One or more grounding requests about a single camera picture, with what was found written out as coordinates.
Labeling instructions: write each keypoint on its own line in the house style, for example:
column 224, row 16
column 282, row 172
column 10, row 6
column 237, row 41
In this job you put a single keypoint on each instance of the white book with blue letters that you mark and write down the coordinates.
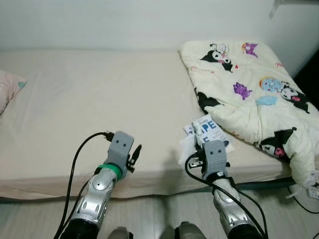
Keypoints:
column 212, row 127

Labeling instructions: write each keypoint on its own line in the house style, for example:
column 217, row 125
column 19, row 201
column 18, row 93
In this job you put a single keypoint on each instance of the cream cartoon print blanket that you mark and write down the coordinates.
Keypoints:
column 249, row 109

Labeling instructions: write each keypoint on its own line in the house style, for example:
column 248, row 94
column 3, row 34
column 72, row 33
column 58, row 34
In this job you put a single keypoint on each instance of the pink pillow with orange patches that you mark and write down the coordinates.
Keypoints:
column 9, row 87

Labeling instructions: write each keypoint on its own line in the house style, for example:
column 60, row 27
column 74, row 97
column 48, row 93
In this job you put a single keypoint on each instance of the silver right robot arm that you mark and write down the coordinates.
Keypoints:
column 227, row 204

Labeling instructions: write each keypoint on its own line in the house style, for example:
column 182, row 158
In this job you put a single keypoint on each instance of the mattress with cream sheet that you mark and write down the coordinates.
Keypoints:
column 99, row 99

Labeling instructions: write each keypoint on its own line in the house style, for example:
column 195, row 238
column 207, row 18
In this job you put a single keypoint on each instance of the grey robot left leg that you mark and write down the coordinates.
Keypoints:
column 119, row 233

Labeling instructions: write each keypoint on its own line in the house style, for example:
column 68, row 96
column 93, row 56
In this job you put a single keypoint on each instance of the grey robot leg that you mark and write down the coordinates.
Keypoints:
column 119, row 233
column 190, row 231

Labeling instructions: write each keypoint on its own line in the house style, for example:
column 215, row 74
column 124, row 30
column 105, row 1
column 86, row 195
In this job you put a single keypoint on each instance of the grey robot right leg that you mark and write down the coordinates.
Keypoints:
column 190, row 231

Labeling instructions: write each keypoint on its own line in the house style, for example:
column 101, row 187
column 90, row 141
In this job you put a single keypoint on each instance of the black wardrobe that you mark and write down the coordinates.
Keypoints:
column 310, row 79

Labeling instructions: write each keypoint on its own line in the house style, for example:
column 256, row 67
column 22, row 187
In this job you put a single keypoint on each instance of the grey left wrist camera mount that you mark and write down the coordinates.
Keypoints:
column 119, row 147

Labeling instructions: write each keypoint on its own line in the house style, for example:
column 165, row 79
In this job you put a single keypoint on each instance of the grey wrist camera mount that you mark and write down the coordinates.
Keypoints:
column 119, row 147
column 214, row 157

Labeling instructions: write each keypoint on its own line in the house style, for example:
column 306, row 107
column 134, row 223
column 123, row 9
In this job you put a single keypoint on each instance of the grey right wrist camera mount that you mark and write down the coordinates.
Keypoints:
column 214, row 157

